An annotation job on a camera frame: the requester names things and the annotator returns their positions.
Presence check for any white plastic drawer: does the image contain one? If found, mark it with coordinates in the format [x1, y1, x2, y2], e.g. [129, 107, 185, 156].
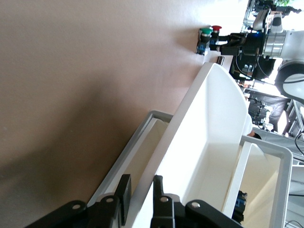
[132, 62, 249, 228]
[123, 118, 172, 199]
[222, 142, 282, 228]

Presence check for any red push button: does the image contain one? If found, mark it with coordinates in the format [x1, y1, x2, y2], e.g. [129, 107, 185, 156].
[210, 25, 223, 46]

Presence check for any green push button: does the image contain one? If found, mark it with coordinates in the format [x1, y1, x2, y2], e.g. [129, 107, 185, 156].
[195, 27, 214, 57]

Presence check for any white drawer cabinet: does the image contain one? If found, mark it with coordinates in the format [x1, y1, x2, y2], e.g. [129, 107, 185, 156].
[87, 110, 294, 228]

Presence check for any black blue switch block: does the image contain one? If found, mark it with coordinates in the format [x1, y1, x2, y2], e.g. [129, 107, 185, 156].
[232, 190, 248, 223]

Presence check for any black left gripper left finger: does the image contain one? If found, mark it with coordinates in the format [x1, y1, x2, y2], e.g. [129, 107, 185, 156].
[95, 174, 133, 228]

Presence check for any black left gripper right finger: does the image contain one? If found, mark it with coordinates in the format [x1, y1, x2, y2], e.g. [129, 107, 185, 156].
[151, 175, 185, 228]

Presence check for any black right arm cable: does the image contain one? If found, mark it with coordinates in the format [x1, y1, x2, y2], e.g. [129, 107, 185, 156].
[232, 54, 277, 80]

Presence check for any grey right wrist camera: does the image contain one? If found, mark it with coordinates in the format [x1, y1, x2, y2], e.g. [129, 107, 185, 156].
[252, 9, 285, 34]

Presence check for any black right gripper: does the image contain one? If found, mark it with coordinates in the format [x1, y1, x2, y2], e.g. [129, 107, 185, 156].
[209, 30, 267, 58]

